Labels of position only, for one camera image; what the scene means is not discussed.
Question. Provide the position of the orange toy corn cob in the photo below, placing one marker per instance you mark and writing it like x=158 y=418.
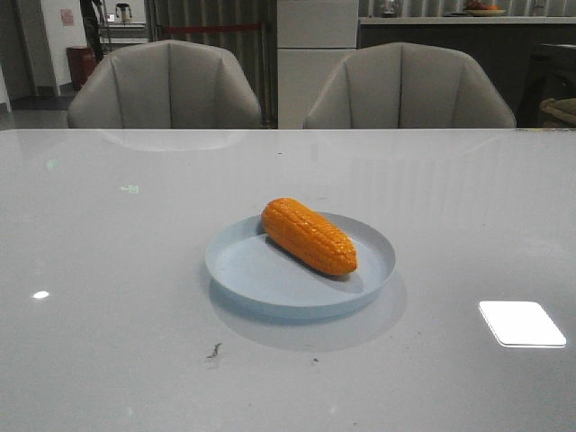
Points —
x=309 y=236

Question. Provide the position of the light blue round plate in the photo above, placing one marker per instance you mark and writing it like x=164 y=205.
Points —
x=258 y=275

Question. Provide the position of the grey pleated curtain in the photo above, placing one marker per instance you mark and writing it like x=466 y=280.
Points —
x=256 y=51

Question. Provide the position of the grey upholstered chair right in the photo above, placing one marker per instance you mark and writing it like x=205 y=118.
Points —
x=404 y=85

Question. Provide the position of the grey upholstered chair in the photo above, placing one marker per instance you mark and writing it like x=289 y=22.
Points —
x=168 y=84
x=404 y=85

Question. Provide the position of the grey upholstered chair left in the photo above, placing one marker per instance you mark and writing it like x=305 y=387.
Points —
x=168 y=84

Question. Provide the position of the white tall cabinet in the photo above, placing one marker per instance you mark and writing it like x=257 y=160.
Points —
x=312 y=37

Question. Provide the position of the red barrier belt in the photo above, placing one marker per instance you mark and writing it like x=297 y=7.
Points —
x=211 y=28

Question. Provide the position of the distant metal work table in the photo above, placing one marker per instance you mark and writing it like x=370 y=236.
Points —
x=115 y=35

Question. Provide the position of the red trash bin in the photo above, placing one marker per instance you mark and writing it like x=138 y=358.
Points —
x=81 y=63

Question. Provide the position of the small distant robot device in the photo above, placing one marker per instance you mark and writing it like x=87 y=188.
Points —
x=123 y=12

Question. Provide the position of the dark grey sideboard counter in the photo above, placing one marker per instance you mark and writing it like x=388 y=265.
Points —
x=501 y=45

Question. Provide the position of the person in background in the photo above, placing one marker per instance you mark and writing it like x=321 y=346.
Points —
x=92 y=15

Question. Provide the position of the fruit bowl on counter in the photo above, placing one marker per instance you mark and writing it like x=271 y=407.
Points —
x=481 y=9

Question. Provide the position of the dark armchair with cushion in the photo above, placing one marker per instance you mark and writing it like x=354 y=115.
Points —
x=548 y=100

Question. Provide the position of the pink wall notice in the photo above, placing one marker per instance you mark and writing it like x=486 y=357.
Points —
x=67 y=17

